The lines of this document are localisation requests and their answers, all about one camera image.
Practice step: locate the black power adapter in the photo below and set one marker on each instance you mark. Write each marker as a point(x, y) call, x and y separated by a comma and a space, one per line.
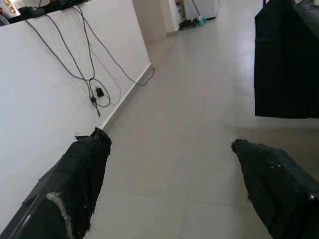
point(99, 92)

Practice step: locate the black tablecloth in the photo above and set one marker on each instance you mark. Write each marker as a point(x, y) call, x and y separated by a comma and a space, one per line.
point(286, 62)

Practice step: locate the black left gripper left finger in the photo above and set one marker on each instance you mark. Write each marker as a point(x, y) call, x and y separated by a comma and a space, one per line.
point(74, 174)

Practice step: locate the white appliance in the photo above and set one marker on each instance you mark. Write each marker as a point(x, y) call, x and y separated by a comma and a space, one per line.
point(207, 7)

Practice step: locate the black dustpan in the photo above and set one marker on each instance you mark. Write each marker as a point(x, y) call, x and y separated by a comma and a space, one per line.
point(188, 25)

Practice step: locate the broom with teal head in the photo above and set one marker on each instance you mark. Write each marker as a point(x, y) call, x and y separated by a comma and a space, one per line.
point(202, 22)

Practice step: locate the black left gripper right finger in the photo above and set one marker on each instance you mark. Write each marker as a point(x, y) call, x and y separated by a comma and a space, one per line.
point(274, 186)

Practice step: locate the black power strip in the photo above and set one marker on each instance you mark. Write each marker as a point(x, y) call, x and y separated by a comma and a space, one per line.
point(30, 11)

